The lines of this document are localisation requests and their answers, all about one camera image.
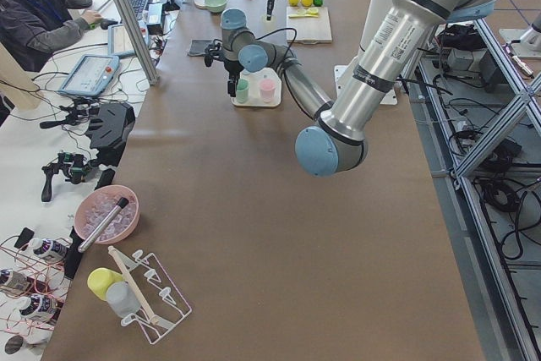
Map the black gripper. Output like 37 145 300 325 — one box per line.
224 58 244 97

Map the mint green plastic cup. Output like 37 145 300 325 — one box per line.
235 79 249 104

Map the pink plastic cup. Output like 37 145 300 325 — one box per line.
259 78 276 103

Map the white rectangular tray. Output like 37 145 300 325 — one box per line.
231 68 281 108

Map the white plastic cup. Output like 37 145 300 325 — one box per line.
260 15 276 32

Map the dark grey folded cloth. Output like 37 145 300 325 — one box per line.
187 39 214 57

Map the wooden cutting board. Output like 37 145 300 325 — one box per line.
286 7 332 44

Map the green ceramic bowl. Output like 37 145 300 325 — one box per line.
204 0 227 14

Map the black plastic stand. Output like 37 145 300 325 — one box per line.
85 102 135 167

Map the blue teach pendant tablet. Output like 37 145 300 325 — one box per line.
57 55 120 97

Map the metal cylinder black cap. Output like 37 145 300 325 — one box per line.
77 197 129 253

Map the black hand-held gripper device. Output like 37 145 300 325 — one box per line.
41 151 99 202

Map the pink bowl with ice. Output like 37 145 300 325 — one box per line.
74 185 140 245

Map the seated person dark jacket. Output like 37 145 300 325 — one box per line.
1 0 103 72

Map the yellow plastic cup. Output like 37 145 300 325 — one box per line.
87 267 124 301

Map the grey-blue plastic cup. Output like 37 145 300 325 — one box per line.
106 282 141 318

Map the purple label bottle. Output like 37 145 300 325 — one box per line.
28 238 68 264
16 294 60 324
1 269 34 295

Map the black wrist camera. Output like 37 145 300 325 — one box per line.
204 39 223 68

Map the aluminium frame post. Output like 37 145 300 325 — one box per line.
113 0 159 86

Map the white wire cup rack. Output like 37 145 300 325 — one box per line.
107 246 193 345

